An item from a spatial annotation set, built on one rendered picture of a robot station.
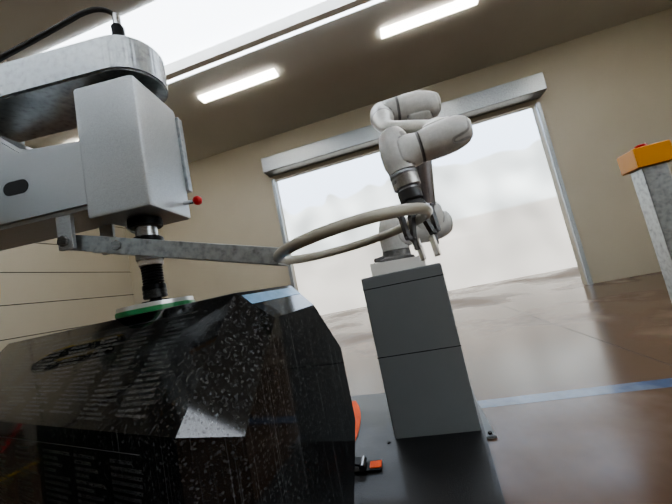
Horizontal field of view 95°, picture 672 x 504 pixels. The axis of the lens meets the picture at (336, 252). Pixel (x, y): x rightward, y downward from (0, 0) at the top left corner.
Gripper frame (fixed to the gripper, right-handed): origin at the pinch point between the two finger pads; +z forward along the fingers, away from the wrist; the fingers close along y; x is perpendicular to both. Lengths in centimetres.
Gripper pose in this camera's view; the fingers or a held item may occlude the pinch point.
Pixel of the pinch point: (427, 248)
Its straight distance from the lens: 102.7
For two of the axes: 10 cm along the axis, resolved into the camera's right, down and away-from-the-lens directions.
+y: -9.4, 2.5, -2.1
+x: 1.7, -1.8, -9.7
